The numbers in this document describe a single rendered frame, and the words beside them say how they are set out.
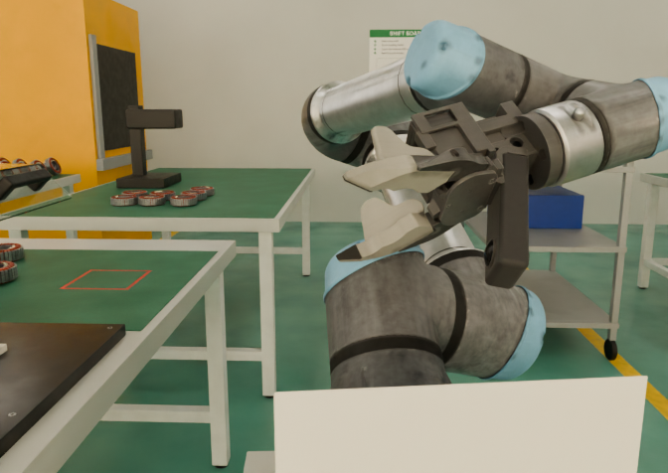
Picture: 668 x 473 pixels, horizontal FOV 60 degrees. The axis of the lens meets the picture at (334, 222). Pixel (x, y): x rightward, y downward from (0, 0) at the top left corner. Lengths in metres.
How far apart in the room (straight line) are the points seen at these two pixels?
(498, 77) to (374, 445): 0.37
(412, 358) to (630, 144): 0.28
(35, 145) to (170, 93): 1.93
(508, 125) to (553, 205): 2.61
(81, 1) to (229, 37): 1.94
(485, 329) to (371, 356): 0.15
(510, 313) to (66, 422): 0.59
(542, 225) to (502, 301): 2.50
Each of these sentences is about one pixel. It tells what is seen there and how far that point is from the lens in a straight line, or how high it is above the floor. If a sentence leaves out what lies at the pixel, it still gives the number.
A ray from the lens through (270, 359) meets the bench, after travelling 2.39.
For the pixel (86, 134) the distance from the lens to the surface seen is 4.44.
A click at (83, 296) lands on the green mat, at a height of 0.75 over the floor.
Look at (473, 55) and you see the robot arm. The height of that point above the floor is 1.21.
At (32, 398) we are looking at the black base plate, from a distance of 0.92.
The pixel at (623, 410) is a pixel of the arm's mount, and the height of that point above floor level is 0.95.
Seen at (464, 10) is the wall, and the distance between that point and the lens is 6.02.
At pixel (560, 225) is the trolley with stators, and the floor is 0.56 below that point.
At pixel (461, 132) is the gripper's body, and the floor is 1.14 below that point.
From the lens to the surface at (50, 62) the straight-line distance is 4.54.
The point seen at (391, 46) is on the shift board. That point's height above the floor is 1.74.
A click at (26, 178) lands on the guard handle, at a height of 1.06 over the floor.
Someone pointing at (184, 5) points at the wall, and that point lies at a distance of 6.18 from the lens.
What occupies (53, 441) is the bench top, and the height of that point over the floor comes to 0.74.
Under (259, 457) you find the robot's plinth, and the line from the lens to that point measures 0.75.
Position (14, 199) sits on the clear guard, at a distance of 0.97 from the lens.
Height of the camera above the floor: 1.16
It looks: 11 degrees down
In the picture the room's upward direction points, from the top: straight up
